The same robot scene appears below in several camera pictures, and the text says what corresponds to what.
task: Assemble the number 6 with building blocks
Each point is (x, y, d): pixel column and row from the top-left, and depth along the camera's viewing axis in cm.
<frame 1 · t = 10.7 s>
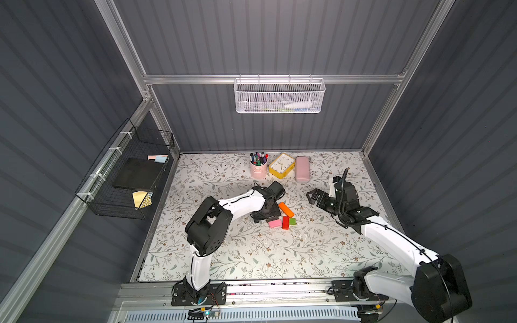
left hand: (274, 218, 91), fingers open
right hand: (314, 198, 84), fingers open
pink block: (275, 223, 93), on the table
red block: (285, 222, 93), on the table
green block: (293, 221, 93), on the table
pink pen cup: (258, 172, 106), point 6 cm above the table
yellow alarm clock: (281, 165, 114), point 3 cm above the table
pink pencil case: (302, 169, 113), on the table

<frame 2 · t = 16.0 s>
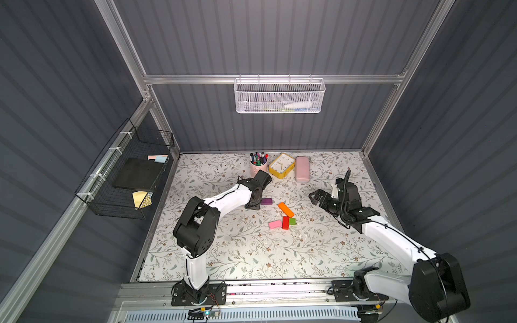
left hand: (263, 196, 93), fingers open
right hand: (316, 199, 85), fingers open
the named things where they were.

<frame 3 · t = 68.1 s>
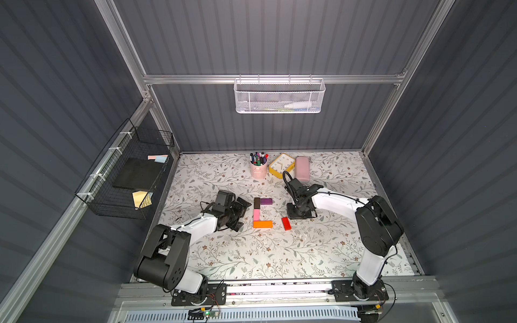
left hand: (252, 212, 89), fingers open
right hand: (291, 217, 91), fingers open
pink block: (256, 214, 96), on the table
orange block: (262, 224, 93), on the table
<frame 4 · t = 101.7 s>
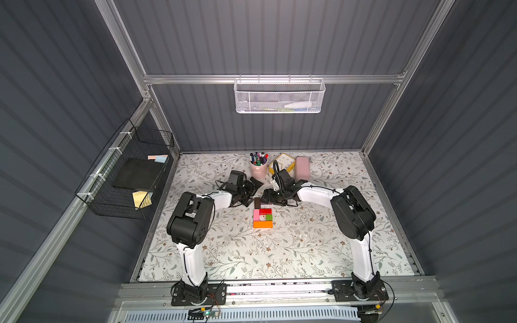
left hand: (262, 190, 97), fingers open
right hand: (264, 202, 96), fingers open
red block: (265, 211, 96), on the table
